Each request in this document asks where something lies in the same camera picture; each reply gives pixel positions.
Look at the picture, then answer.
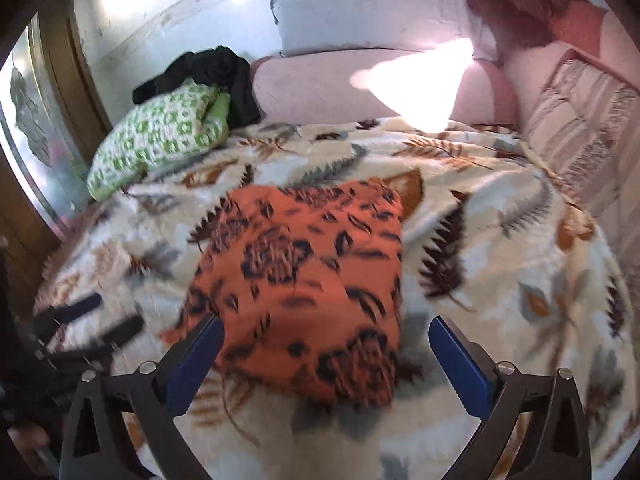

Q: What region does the leaf print blanket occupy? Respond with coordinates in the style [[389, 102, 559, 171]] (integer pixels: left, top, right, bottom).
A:
[[32, 117, 640, 480]]

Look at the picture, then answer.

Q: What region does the wooden stained glass door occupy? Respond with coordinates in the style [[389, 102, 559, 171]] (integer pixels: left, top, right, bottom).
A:
[[0, 0, 115, 273]]

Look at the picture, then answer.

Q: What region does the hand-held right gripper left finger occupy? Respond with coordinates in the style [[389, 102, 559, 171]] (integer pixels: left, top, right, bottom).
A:
[[59, 312, 226, 480]]

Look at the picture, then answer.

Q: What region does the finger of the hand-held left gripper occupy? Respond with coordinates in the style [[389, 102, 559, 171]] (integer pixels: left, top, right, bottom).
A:
[[34, 293, 104, 333], [92, 314, 145, 350]]

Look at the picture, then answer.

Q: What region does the black garment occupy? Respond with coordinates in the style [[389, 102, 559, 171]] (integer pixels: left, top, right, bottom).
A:
[[132, 46, 264, 129]]

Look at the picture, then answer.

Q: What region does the green checkered pillow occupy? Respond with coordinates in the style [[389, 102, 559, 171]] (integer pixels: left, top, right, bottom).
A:
[[86, 80, 234, 202]]

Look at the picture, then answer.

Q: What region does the brown furry cushion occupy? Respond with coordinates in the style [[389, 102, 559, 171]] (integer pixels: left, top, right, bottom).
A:
[[472, 0, 587, 50]]

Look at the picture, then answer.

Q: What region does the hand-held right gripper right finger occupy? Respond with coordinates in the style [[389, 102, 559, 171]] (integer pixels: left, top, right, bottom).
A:
[[429, 314, 592, 480]]

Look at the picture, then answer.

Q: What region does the grey pillow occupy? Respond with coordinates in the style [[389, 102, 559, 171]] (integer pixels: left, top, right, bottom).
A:
[[262, 0, 499, 62]]

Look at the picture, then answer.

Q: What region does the striped floral sofa cushion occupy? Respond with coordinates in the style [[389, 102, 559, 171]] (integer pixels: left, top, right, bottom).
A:
[[520, 50, 640, 283]]

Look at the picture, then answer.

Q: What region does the orange floral shirt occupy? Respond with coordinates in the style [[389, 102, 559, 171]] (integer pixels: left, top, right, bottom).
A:
[[160, 175, 410, 409]]

